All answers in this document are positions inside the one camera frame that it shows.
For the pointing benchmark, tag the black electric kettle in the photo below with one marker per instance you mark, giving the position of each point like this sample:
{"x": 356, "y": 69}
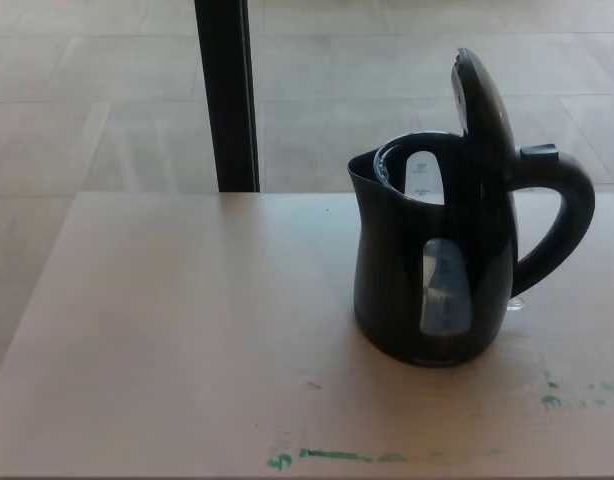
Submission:
{"x": 387, "y": 280}

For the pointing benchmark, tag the black vertical post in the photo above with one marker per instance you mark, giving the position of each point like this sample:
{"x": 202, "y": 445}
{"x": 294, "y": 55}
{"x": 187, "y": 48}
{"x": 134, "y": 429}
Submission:
{"x": 227, "y": 95}

